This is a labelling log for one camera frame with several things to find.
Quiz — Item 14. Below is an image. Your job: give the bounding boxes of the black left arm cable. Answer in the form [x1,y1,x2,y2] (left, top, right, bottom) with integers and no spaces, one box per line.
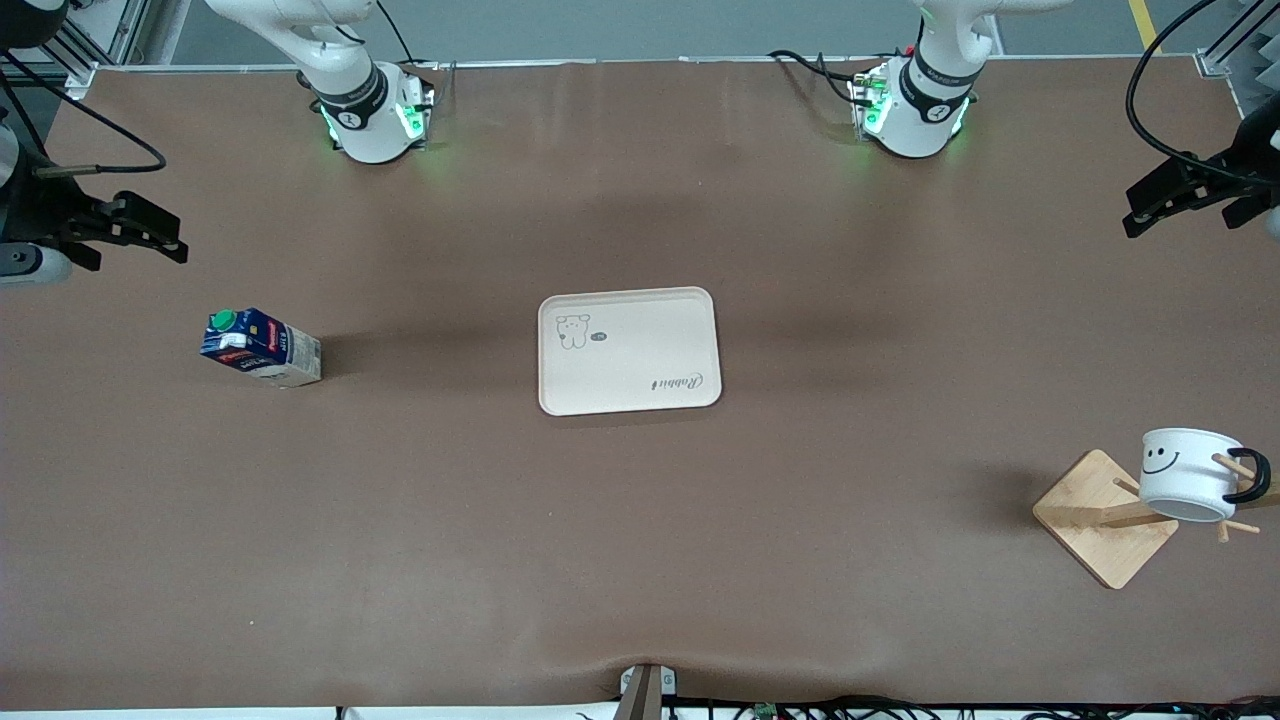
[1126,0,1280,189]

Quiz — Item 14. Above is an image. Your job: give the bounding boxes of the black right base cable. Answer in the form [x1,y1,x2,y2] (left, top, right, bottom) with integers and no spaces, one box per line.
[375,0,448,77]

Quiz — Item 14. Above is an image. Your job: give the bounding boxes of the aluminium frame profile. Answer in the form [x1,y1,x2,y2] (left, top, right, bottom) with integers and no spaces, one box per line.
[0,0,153,101]
[1195,0,1280,81]

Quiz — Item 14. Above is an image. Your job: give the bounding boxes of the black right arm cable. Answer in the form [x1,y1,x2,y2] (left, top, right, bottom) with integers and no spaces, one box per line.
[0,55,167,180]

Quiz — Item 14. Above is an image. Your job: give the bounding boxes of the metal table edge clamp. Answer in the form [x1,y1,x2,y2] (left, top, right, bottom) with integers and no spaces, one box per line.
[618,663,679,720]

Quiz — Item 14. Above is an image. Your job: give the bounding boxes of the wooden mug tree stand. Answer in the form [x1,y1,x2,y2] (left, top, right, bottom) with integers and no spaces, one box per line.
[1032,449,1264,590]

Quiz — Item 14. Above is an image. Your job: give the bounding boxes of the blue milk carton green cap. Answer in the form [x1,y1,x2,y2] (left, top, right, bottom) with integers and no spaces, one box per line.
[199,308,323,389]

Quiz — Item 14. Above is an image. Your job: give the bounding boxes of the black left base cables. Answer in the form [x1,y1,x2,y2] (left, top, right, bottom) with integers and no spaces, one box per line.
[767,48,883,107]

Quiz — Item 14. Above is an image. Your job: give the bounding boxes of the cream tray with bear print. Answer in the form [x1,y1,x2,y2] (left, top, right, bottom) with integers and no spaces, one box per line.
[538,287,723,417]

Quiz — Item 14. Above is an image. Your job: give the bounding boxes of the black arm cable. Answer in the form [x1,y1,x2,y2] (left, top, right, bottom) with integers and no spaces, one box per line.
[0,55,167,180]
[1126,0,1280,189]

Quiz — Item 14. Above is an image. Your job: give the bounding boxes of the white smiley mug black handle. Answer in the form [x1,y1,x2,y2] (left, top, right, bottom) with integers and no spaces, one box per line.
[1139,428,1273,524]

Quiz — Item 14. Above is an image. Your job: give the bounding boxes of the brown table cover sheet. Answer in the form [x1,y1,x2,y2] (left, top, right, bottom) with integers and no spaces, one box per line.
[0,56,1280,713]

